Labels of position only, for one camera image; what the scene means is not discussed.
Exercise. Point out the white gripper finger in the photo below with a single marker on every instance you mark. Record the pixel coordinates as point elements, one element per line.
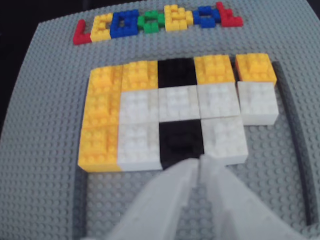
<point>240,217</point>
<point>155,215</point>

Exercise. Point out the black lego cube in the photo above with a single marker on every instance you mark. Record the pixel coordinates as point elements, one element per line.
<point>177,72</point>
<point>181,142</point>

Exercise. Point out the yellow lego cube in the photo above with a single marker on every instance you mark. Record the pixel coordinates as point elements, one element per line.
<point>97,147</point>
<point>255,67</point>
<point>215,70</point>
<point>140,75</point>
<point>105,80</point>
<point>101,110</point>

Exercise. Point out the grey studded lego baseplate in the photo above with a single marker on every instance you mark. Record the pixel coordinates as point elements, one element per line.
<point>37,125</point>

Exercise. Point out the blue lego brick letter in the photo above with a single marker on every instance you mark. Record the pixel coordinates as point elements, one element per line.
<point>125,25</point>
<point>207,18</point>

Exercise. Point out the green lego brick letter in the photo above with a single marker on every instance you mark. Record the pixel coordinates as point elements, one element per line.
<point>150,22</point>

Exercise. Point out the red lego brick letter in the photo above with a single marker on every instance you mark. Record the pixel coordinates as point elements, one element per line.
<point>230,20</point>
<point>80,37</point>

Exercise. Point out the yellow lego brick letter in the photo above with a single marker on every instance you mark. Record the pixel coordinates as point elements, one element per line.
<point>101,27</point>
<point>177,18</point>

